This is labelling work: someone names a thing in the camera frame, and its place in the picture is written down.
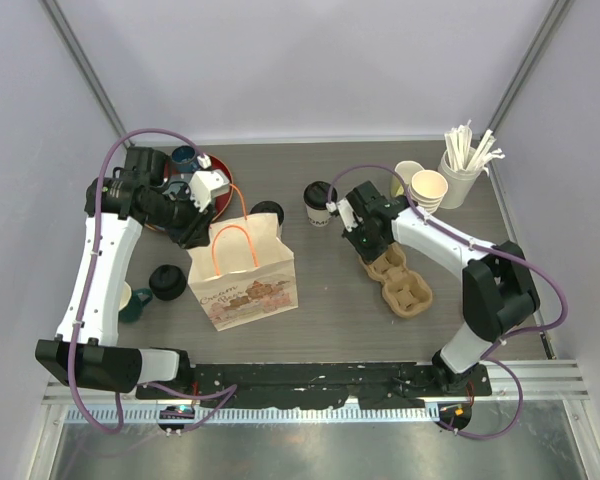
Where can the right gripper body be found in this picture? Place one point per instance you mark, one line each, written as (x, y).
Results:
(365, 244)

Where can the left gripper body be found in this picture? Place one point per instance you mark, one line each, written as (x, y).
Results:
(179, 217)

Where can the black cup lid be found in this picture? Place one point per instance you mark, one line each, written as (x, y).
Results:
(318, 194)
(269, 206)

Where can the cardboard cup carrier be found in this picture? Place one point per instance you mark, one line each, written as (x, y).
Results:
(404, 290)

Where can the brown paper bag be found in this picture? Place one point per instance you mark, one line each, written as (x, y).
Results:
(246, 273)

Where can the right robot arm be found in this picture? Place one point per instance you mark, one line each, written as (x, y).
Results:
(498, 292)

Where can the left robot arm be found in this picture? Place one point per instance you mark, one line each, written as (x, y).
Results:
(84, 352)

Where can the dark blue mug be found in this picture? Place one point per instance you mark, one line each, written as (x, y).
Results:
(184, 159)

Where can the yellow-green mug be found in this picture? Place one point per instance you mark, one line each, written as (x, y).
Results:
(404, 172)

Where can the stack of paper cups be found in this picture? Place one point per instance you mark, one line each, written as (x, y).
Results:
(428, 188)

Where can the red round tray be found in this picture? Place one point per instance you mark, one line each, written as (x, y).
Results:
(176, 184)

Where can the white straw holder cup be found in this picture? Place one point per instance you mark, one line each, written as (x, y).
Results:
(459, 183)

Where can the bundle of wrapped straws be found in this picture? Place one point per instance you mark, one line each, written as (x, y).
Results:
(464, 158)

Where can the stack of black lids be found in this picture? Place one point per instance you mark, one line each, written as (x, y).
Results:
(167, 282)

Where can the teal mug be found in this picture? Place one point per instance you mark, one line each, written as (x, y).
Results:
(132, 303)

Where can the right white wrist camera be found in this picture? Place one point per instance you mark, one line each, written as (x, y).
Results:
(345, 212)

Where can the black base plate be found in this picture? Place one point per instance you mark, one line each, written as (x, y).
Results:
(319, 386)

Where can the aluminium rail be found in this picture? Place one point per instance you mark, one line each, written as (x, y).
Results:
(551, 380)

